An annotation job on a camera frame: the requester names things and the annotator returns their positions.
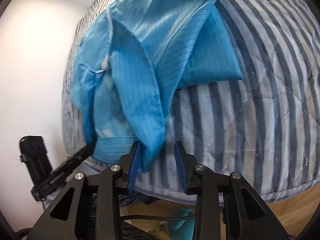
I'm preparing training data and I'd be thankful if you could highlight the teal slipper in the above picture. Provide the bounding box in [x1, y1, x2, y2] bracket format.
[171, 207, 196, 237]

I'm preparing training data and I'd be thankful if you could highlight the blue coat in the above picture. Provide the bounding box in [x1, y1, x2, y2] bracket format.
[71, 0, 244, 174]

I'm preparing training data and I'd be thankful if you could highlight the striped bed quilt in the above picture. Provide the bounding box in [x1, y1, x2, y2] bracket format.
[61, 0, 320, 203]

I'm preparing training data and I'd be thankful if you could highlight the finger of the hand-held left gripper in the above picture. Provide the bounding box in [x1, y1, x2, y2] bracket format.
[72, 142, 96, 166]

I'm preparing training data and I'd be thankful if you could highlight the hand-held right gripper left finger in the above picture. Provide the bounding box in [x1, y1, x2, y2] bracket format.
[26, 141, 142, 240]

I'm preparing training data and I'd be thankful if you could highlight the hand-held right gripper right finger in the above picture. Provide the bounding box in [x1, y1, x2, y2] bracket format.
[173, 141, 290, 240]

